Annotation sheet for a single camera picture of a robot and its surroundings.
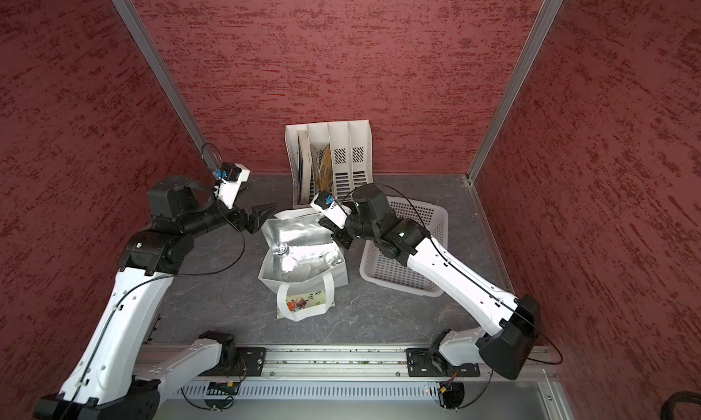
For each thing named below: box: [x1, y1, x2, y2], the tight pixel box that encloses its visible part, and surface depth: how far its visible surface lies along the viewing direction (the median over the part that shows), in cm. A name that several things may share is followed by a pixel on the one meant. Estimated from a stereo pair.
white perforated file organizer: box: [284, 119, 375, 209], surface depth 106 cm
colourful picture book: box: [285, 289, 326, 313], surface depth 87 cm
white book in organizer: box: [297, 129, 313, 205], surface depth 101 cm
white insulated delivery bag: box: [257, 208, 349, 323], surface depth 82 cm
